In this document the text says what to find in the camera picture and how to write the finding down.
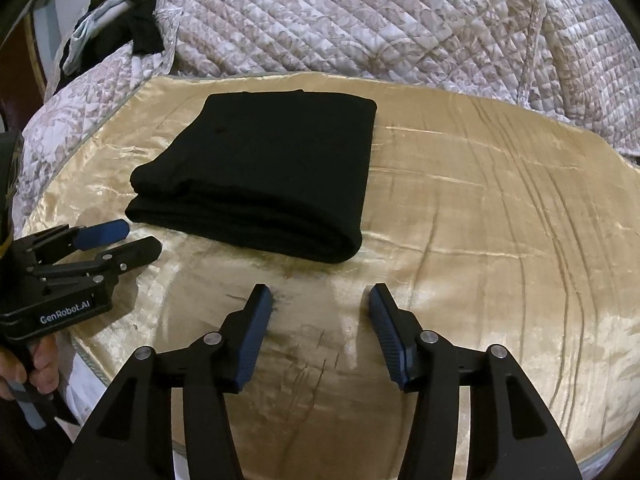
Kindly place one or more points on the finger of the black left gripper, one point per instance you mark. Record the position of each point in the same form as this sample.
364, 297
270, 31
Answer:
103, 234
129, 256

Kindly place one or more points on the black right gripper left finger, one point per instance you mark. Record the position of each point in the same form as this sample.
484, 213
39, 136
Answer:
128, 434

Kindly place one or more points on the black pants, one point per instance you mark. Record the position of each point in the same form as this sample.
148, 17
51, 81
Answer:
282, 172

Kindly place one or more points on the gold satin bed sheet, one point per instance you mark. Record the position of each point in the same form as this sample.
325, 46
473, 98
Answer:
492, 224

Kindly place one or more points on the black and white clothes pile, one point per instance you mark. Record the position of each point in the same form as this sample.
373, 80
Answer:
89, 26

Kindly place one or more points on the floral quilted blanket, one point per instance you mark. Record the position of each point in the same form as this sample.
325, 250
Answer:
573, 60

